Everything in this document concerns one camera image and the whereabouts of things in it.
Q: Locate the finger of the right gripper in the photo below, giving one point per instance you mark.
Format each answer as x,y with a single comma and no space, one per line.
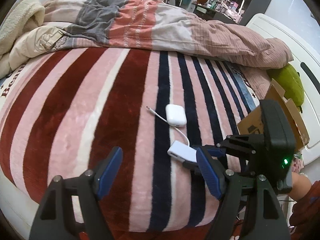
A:
215,151
192,166

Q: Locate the cream fluffy blanket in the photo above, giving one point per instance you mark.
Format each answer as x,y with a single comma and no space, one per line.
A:
24,36

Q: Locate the white earbuds case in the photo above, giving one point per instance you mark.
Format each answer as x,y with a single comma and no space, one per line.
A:
175,115

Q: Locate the white cable adapter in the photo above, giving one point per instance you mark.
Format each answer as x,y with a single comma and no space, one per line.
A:
180,151

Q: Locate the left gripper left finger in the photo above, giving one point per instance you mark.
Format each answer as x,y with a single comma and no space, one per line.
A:
71,206

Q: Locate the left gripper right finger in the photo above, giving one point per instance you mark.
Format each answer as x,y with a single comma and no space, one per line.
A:
263,219

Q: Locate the dark cluttered bookshelf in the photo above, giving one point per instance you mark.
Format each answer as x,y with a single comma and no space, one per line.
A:
230,11

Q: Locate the striped pink fleece blanket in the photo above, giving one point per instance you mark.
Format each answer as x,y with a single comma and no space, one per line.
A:
63,112

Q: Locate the pink ribbed pillow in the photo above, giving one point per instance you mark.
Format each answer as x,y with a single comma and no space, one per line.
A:
258,80

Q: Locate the green plush toy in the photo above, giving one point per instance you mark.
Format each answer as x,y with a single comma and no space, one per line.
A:
289,79

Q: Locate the pink grey patchwork duvet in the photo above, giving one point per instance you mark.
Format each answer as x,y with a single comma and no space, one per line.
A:
154,25

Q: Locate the person right hand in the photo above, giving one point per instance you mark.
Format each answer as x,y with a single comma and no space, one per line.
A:
301,186

